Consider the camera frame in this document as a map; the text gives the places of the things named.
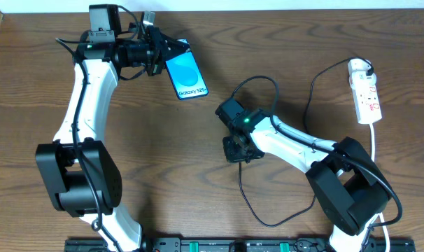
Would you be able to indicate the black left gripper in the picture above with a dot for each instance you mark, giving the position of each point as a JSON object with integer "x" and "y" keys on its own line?
{"x": 155, "y": 51}

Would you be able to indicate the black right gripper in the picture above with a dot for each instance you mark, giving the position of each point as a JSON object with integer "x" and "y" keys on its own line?
{"x": 234, "y": 150}

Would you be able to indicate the blue Galaxy smartphone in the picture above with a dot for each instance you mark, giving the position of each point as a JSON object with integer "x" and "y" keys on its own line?
{"x": 186, "y": 77}

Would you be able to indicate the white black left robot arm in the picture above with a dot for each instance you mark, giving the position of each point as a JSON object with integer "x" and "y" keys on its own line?
{"x": 79, "y": 174}

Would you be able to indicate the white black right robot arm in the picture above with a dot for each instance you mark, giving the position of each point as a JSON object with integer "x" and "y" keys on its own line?
{"x": 348, "y": 185}

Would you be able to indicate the white charger plug adapter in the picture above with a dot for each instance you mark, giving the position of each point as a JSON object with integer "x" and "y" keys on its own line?
{"x": 361, "y": 72}

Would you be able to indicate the white power strip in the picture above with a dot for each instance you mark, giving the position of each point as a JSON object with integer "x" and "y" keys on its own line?
{"x": 367, "y": 104}

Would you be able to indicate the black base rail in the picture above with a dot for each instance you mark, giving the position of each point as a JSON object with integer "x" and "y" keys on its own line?
{"x": 172, "y": 244}

